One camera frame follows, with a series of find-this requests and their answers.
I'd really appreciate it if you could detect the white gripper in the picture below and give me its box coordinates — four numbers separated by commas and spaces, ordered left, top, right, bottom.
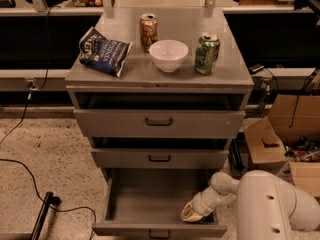
181, 187, 230, 223

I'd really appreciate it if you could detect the grey bottom drawer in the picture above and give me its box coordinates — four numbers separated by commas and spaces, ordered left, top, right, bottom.
93, 168, 227, 240

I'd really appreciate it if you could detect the grey drawer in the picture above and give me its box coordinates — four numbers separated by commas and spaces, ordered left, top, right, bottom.
91, 148, 229, 169
74, 109, 244, 139
93, 168, 227, 240

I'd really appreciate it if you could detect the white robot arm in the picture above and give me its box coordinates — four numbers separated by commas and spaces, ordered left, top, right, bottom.
181, 170, 320, 240

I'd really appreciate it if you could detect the grey middle drawer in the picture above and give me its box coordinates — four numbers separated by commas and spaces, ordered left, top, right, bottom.
91, 148, 229, 169

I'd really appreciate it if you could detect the grey drawer cabinet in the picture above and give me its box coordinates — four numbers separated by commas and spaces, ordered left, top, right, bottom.
65, 6, 255, 198

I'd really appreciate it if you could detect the grey top drawer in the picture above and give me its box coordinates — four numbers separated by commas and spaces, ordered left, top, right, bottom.
74, 109, 244, 139

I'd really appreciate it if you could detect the cardboard box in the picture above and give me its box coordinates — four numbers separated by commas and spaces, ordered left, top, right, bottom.
243, 93, 320, 198

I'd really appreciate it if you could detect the black metal floor stand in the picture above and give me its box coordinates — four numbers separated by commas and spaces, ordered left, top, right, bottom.
0, 191, 62, 240

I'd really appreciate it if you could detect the small black device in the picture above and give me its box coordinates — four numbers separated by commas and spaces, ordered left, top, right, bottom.
248, 64, 264, 75

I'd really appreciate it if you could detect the white bowl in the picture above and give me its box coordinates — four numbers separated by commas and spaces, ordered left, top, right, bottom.
149, 40, 189, 73

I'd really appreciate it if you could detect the green soda can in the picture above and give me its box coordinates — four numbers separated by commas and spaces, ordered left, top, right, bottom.
195, 34, 220, 75

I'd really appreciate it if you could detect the blue chip bag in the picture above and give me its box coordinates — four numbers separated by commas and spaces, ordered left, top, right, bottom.
79, 27, 132, 77

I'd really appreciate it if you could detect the orange soda can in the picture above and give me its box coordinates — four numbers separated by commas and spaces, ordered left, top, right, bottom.
139, 13, 158, 52

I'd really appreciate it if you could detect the black floor cable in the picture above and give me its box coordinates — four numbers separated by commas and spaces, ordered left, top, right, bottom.
0, 90, 98, 240

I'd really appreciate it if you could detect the hanging black cable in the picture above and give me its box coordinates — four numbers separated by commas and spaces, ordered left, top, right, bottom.
39, 5, 56, 91

